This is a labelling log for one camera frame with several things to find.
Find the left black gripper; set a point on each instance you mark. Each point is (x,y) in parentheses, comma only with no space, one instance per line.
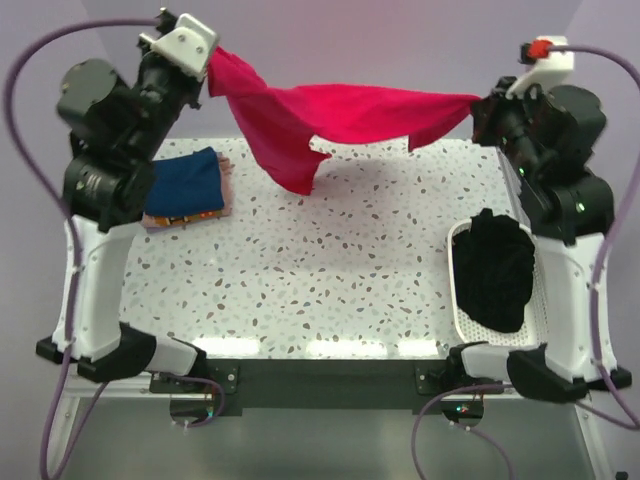
(147,56)

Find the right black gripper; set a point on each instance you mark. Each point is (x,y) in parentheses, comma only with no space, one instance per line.
(488,108)

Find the red t shirt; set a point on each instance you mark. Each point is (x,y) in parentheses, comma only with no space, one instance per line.
(278,124)

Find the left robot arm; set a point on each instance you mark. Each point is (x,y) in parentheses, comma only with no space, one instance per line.
(115,132)

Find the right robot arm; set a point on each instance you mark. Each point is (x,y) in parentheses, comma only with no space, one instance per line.
(568,212)

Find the folded blue t shirt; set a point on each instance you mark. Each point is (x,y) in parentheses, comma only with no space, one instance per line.
(186,185)

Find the folded pink t shirt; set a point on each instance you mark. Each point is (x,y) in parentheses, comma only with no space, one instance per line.
(226,170)

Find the black t shirt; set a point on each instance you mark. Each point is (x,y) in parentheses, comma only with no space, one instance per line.
(493,263)

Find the white perforated tray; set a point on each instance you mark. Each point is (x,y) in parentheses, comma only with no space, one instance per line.
(535,328)

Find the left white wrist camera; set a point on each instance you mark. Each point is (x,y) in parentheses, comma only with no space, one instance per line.
(184,42)

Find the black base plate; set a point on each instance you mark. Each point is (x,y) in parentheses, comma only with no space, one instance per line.
(334,384)

